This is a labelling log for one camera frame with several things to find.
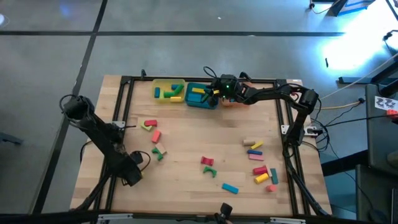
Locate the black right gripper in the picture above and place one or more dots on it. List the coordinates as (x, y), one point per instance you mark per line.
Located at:
(230, 91)

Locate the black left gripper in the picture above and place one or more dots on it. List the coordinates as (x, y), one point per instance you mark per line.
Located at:
(132, 171)

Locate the yellow rectangular wooden block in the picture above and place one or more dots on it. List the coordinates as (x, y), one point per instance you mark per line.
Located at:
(198, 90)

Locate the long blue wooden block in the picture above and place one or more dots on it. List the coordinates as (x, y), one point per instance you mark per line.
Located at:
(230, 188)
(194, 98)

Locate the green wooden cylinder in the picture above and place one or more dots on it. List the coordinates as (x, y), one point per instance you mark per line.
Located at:
(179, 89)
(168, 94)

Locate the short yellow wooden block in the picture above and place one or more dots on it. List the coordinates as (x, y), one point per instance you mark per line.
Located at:
(175, 99)

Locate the blue rectangular wooden block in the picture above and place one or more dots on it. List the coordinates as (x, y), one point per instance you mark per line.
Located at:
(175, 87)
(157, 92)

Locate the red rectangular wooden block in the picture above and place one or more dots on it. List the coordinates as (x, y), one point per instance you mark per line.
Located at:
(150, 123)
(156, 136)

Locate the light green wooden block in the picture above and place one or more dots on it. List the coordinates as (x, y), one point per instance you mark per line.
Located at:
(145, 126)

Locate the natural wooden cylinder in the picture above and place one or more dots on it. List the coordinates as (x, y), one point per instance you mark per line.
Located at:
(248, 142)

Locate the red wooden arch block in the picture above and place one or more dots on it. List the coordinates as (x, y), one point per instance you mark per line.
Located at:
(206, 160)

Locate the thin yellow wooden block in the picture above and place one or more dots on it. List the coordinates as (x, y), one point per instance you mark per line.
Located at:
(257, 145)

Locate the green wooden arch block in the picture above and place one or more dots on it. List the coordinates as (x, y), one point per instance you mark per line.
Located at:
(207, 169)
(154, 151)

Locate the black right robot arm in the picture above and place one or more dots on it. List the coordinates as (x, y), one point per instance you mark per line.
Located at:
(270, 93)

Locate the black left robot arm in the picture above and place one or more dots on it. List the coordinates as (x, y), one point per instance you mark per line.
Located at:
(99, 133)

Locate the teal plastic bin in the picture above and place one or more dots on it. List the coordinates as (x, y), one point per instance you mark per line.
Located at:
(196, 105)

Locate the translucent orange plastic bin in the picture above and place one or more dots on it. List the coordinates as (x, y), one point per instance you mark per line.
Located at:
(231, 104)

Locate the natural wooden square block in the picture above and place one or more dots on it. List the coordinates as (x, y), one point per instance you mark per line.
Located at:
(160, 148)

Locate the translucent yellow plastic bin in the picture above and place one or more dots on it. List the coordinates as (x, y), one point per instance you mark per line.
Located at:
(161, 83)

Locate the thin dark blue block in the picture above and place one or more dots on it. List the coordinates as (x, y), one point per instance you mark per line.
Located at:
(254, 152)

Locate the pink rectangular wooden block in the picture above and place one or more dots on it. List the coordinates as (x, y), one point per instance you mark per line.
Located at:
(256, 157)

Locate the red wooden cylinder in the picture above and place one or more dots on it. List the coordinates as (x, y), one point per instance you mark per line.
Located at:
(260, 170)

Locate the thin natural wooden block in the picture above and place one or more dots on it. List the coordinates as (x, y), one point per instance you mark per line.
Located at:
(269, 170)

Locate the yellow wooden cylinder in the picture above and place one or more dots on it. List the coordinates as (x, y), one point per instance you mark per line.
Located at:
(261, 178)

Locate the teal rectangular wooden block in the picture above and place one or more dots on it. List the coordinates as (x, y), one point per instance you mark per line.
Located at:
(274, 176)

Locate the white power adapter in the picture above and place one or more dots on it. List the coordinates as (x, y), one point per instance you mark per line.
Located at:
(311, 132)

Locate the short salmon wooden cylinder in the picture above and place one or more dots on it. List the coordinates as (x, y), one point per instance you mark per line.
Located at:
(270, 188)

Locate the small black floor object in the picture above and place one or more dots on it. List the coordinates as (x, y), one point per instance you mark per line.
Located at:
(326, 62)

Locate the grey chair leg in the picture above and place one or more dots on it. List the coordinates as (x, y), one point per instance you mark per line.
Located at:
(11, 139)

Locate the black floor stand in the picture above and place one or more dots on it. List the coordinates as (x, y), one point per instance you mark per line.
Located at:
(351, 81)

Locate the white printed sticker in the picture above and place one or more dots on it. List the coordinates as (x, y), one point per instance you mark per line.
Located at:
(385, 102)

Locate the small red object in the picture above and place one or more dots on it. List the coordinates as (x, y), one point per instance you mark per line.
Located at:
(392, 112)

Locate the low black cabinet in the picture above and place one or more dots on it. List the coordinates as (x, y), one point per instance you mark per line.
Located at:
(376, 193)

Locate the silver metal bracket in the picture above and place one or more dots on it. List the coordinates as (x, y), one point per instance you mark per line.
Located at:
(287, 220)
(115, 216)

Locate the white metal bracket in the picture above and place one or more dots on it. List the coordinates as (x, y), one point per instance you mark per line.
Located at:
(119, 124)
(284, 128)

